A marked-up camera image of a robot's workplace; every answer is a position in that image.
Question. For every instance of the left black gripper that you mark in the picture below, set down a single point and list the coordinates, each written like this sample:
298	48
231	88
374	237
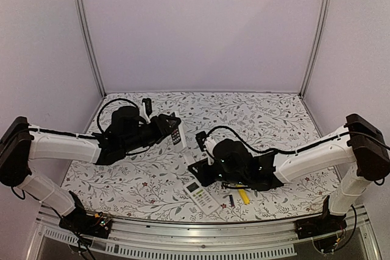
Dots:
163	130

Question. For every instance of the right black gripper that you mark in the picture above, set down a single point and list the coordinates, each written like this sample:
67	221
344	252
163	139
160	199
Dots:
202	177

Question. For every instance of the black-faced white remote control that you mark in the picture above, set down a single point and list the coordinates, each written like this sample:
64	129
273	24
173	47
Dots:
178	138

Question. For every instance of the yellow pry tool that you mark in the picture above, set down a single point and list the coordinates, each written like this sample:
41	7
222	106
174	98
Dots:
244	196

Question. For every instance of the slim white remote control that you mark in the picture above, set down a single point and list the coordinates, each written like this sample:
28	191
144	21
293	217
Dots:
224	191

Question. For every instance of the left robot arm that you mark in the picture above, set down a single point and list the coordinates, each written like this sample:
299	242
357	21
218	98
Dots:
131	132

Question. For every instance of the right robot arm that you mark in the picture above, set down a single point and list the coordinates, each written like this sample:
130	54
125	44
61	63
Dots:
358	143

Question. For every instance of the white remote with display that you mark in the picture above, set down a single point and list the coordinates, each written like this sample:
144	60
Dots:
201	197

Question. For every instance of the small white battery cover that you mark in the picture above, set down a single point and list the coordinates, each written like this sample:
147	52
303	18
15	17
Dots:
188	157

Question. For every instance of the floral patterned table mat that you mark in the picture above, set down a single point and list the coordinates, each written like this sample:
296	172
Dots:
150	185

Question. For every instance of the left purple AAA battery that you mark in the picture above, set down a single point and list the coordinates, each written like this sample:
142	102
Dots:
231	200

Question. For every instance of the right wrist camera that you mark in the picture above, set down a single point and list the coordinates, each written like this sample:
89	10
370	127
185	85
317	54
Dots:
206	144

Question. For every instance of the front aluminium rail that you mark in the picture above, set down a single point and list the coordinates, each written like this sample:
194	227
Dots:
146	239

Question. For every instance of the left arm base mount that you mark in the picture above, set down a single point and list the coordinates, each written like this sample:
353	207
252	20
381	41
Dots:
96	225

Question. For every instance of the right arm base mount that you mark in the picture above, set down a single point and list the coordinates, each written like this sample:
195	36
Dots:
325	230

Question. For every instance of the left aluminium frame post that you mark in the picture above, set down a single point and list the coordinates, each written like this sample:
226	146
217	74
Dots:
88	43

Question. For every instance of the aluminium frame post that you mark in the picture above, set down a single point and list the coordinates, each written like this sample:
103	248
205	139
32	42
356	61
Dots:
315	47
88	43

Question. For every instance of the right aluminium frame post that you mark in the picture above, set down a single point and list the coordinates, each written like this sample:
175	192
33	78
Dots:
315	47

